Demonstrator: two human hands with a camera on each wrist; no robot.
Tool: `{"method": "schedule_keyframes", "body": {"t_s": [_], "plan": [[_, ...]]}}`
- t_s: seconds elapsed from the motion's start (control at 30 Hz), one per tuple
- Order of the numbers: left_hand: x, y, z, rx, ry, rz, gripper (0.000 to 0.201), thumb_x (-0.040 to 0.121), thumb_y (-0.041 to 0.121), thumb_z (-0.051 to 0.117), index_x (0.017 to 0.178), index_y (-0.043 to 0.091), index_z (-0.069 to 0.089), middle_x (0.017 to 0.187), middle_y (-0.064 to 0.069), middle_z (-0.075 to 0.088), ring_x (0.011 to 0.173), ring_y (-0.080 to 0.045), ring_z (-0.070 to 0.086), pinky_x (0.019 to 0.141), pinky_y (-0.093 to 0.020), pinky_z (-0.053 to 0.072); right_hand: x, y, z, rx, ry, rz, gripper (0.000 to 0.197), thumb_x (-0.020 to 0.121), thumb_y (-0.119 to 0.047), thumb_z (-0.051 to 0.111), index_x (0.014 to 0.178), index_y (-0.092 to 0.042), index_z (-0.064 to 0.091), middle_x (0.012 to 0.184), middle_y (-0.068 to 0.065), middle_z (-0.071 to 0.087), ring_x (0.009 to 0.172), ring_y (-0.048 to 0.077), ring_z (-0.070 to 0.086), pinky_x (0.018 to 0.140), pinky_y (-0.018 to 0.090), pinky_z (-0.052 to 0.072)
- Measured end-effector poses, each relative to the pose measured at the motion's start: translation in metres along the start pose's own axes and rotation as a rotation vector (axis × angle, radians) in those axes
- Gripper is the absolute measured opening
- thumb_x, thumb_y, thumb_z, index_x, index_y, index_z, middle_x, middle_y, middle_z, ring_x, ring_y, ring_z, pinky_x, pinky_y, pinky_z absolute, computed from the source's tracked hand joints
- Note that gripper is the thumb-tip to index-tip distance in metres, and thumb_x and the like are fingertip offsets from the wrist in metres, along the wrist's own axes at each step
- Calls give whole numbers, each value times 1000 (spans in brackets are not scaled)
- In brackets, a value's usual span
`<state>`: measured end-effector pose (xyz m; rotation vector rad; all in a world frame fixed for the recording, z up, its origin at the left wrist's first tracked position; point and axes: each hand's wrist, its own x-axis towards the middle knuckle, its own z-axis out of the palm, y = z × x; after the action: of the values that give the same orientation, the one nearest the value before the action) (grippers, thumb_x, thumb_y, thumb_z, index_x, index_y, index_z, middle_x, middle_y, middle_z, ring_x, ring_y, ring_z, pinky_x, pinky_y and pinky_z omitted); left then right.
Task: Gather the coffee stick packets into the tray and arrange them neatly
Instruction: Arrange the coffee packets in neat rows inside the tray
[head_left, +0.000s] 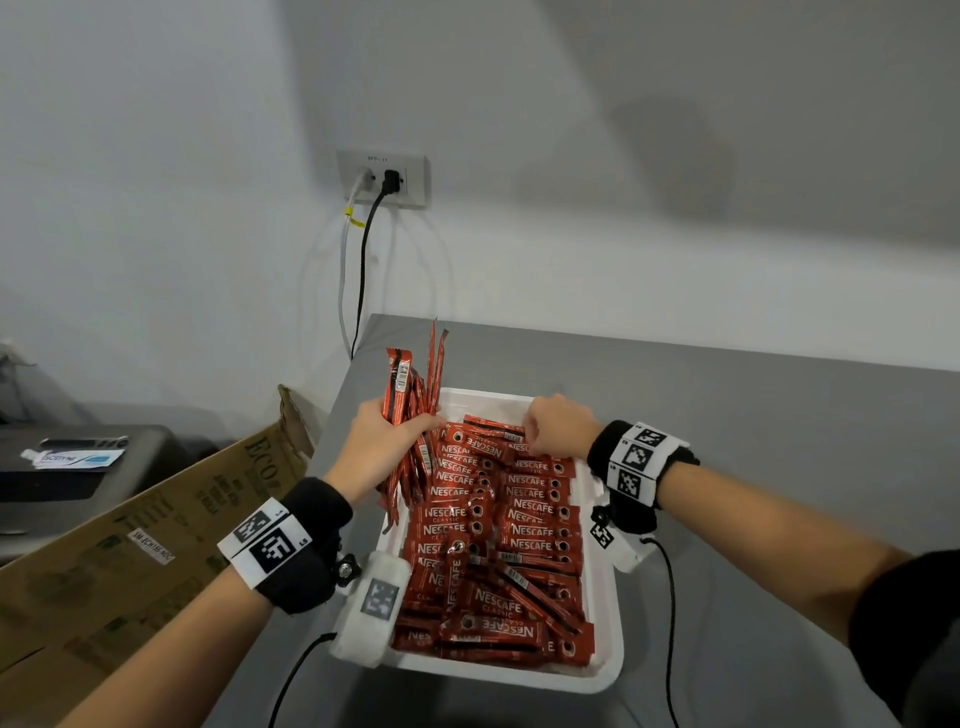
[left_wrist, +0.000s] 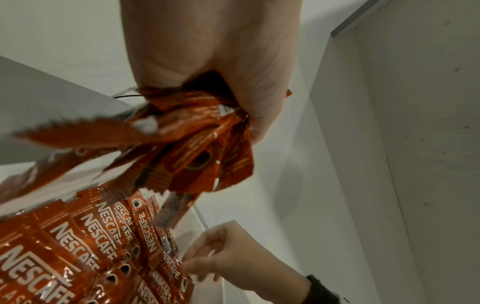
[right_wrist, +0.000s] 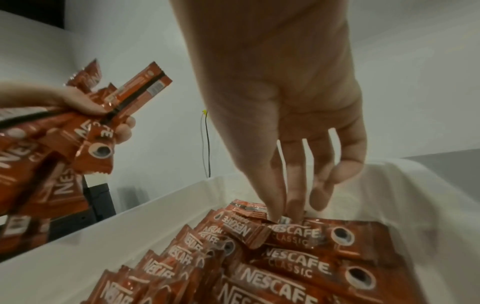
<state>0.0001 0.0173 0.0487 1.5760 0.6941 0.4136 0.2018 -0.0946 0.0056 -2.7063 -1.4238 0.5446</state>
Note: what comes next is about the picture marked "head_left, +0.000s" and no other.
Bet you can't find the person's left hand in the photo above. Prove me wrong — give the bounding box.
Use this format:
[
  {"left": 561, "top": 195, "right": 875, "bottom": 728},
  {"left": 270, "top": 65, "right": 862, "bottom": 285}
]
[{"left": 323, "top": 397, "right": 448, "bottom": 505}]

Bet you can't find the person's right hand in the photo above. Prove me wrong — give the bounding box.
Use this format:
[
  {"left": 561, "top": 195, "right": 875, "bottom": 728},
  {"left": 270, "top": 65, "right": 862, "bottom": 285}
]
[{"left": 522, "top": 393, "right": 605, "bottom": 460}]

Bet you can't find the bunch of Nescafe sachets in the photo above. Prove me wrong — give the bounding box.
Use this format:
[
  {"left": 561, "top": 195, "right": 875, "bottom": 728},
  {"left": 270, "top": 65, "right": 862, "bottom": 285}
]
[{"left": 378, "top": 318, "right": 450, "bottom": 526}]

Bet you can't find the pile of red Nescafe sachets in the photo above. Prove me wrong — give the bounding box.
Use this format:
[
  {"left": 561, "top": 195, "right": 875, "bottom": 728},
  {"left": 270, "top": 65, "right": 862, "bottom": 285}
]
[{"left": 401, "top": 414, "right": 586, "bottom": 571}]

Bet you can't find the white plastic tray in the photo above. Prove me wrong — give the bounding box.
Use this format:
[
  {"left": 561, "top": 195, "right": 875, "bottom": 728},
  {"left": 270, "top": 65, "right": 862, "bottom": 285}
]
[{"left": 374, "top": 387, "right": 625, "bottom": 695}]

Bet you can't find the pile of red coffee sachets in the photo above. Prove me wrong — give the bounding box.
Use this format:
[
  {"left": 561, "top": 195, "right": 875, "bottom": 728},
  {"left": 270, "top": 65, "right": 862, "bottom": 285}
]
[{"left": 389, "top": 551, "right": 596, "bottom": 669}]

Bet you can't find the person's right forearm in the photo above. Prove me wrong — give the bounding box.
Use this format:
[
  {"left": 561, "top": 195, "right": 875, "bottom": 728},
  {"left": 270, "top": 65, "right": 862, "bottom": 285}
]
[{"left": 658, "top": 461, "right": 913, "bottom": 646}]

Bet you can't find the person's left forearm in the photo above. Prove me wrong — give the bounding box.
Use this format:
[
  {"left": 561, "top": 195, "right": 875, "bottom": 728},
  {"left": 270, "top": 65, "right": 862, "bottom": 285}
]
[{"left": 56, "top": 566, "right": 273, "bottom": 728}]

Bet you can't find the black right wristband with markers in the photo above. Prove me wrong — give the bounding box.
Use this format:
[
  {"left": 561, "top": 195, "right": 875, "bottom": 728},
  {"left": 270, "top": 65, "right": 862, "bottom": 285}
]
[{"left": 587, "top": 419, "right": 701, "bottom": 535}]

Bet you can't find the black wristband with markers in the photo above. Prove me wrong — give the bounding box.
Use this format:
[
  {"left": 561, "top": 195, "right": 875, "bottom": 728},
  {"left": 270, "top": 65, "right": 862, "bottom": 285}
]
[
  {"left": 587, "top": 419, "right": 701, "bottom": 535},
  {"left": 217, "top": 477, "right": 354, "bottom": 615}
]

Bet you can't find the black left wristband with markers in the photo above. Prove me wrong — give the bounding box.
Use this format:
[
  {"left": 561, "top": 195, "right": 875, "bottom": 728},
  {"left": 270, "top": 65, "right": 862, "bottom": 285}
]
[{"left": 217, "top": 477, "right": 354, "bottom": 615}]

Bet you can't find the dark grey printer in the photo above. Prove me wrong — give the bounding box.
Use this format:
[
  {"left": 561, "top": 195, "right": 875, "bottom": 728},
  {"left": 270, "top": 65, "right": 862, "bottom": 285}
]
[{"left": 0, "top": 425, "right": 189, "bottom": 564}]

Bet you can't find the brown cardboard box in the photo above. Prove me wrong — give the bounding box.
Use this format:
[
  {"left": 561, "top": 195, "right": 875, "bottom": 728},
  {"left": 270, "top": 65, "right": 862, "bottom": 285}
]
[{"left": 0, "top": 384, "right": 315, "bottom": 728}]

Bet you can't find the white and blue packet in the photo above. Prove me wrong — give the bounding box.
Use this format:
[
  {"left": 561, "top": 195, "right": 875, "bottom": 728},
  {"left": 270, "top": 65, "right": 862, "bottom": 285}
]
[{"left": 20, "top": 448, "right": 125, "bottom": 472}]

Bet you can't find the black shirt sleeve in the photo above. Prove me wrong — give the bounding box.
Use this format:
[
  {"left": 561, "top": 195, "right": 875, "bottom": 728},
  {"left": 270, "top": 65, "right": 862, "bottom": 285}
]
[{"left": 848, "top": 551, "right": 960, "bottom": 728}]

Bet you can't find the grey knit garment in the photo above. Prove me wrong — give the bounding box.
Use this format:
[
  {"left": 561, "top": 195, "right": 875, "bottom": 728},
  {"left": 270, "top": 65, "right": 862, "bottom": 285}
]
[{"left": 903, "top": 622, "right": 960, "bottom": 728}]

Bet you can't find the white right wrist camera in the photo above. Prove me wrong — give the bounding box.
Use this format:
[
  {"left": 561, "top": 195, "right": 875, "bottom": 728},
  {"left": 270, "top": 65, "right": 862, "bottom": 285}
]
[{"left": 590, "top": 503, "right": 658, "bottom": 575}]

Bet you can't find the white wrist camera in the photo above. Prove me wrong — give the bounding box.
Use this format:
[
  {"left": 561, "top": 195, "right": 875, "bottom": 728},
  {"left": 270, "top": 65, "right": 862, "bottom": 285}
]
[
  {"left": 329, "top": 551, "right": 412, "bottom": 669},
  {"left": 590, "top": 503, "right": 658, "bottom": 575}
]

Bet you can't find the black power cable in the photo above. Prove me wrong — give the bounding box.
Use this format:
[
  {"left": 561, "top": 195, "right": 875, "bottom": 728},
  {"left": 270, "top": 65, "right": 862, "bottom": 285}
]
[{"left": 350, "top": 193, "right": 388, "bottom": 360}]

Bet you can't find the white power cable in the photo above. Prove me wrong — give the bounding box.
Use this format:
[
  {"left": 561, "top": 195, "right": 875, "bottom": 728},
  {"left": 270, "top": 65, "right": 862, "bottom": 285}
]
[{"left": 337, "top": 172, "right": 373, "bottom": 358}]

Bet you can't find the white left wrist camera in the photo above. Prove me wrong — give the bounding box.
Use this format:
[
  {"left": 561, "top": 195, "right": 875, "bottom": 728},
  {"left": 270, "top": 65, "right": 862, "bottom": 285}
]
[{"left": 329, "top": 551, "right": 412, "bottom": 669}]

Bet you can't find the black right camera cable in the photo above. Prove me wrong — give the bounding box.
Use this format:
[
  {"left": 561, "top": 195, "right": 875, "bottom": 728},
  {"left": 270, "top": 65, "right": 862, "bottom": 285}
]
[{"left": 641, "top": 536, "right": 680, "bottom": 728}]

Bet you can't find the black camera cable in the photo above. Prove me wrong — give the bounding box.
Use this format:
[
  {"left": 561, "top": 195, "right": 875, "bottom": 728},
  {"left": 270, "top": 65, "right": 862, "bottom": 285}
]
[
  {"left": 268, "top": 632, "right": 337, "bottom": 728},
  {"left": 641, "top": 536, "right": 680, "bottom": 728}
]

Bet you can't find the black left camera cable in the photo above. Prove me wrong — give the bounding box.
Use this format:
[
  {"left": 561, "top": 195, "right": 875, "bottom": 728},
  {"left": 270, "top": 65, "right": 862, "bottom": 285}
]
[{"left": 268, "top": 632, "right": 337, "bottom": 728}]

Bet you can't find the grey wall socket plate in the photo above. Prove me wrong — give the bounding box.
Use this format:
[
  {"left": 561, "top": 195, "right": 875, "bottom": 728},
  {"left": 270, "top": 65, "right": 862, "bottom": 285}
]
[{"left": 335, "top": 148, "right": 431, "bottom": 210}]

